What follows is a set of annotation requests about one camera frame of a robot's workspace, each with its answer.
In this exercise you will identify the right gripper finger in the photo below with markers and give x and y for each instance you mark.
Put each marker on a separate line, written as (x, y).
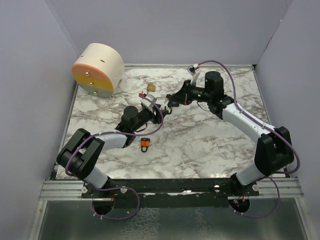
(177, 100)
(184, 89)

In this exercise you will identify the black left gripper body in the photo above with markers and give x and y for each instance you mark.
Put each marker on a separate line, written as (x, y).
(148, 116)

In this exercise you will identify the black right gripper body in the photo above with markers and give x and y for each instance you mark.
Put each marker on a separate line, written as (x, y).
(196, 93)

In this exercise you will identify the brass padlock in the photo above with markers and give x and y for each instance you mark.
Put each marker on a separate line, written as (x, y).
(151, 88)

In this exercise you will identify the orange black padlock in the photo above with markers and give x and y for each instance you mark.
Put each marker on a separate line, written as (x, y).
(144, 144)

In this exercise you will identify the black head key bunch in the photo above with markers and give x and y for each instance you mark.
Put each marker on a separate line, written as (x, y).
(168, 107)

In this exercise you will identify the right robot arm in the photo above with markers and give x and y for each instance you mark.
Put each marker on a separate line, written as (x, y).
(273, 150)

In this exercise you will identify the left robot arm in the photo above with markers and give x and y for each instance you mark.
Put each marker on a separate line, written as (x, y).
(80, 154)

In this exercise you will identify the beige cylindrical drum box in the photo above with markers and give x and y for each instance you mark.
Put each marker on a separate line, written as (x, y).
(98, 70)

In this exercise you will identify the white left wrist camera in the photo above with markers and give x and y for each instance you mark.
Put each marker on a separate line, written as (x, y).
(147, 102)

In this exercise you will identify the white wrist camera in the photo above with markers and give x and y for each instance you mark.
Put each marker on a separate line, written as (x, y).
(193, 71)
(147, 102)

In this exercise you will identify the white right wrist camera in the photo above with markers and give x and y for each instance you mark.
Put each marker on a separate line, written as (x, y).
(193, 71)

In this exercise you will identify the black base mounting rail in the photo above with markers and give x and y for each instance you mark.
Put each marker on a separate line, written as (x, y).
(169, 193)

